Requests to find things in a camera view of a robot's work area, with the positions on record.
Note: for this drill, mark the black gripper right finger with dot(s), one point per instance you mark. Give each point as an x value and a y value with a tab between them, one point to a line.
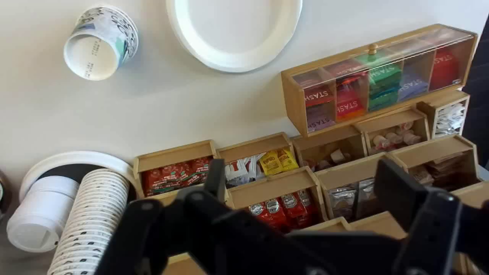
429	223

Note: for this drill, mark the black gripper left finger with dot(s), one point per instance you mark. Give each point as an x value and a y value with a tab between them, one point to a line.
154	229

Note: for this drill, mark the printed paper cup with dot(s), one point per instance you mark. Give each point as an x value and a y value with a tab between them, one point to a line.
105	38

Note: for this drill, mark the tall dotted paper cup stack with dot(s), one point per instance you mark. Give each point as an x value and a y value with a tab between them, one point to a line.
92	218

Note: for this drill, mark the white cup lid stack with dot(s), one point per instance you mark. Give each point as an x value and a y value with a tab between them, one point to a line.
41	214

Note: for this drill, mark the white paper plate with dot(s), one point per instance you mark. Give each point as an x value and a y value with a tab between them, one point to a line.
235	30

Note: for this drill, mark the white round tray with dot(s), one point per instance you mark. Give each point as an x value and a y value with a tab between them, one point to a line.
77	157

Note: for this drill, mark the wooden tiered condiment organizer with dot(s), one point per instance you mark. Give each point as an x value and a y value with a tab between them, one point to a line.
306	177

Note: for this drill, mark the wooden tea box clear lid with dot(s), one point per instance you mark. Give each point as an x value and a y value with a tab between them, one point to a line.
377	85

